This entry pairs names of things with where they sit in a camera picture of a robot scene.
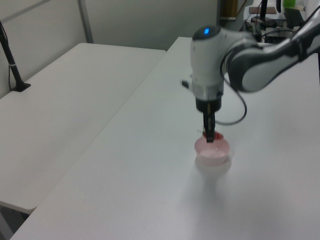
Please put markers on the brown board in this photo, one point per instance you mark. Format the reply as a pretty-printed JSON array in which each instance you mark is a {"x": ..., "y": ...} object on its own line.
[{"x": 255, "y": 10}]

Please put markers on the green object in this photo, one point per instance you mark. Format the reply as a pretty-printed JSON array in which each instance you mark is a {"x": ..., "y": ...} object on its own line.
[{"x": 289, "y": 3}]

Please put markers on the black equipment box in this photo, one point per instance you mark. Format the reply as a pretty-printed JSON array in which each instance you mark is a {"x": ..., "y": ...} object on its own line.
[{"x": 275, "y": 37}]

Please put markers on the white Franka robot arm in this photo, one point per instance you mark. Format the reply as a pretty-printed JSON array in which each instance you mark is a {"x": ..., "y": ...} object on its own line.
[{"x": 225, "y": 57}]

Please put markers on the red strawberry with green stem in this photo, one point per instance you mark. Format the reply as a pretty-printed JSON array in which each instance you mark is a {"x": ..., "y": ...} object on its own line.
[{"x": 218, "y": 136}]

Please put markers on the grey metal partition post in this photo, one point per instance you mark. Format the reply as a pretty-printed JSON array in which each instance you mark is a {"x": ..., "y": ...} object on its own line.
[{"x": 85, "y": 20}]

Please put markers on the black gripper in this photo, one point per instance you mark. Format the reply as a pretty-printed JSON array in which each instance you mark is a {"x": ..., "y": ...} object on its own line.
[{"x": 209, "y": 110}]

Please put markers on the white side table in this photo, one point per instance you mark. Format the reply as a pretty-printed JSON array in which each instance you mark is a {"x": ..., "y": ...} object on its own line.
[{"x": 62, "y": 112}]

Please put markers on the pink plastic bowl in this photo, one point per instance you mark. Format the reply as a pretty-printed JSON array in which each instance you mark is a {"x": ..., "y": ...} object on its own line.
[{"x": 212, "y": 152}]

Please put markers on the black pole with round base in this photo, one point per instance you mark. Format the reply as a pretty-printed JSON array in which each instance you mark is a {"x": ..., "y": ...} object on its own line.
[{"x": 263, "y": 12}]

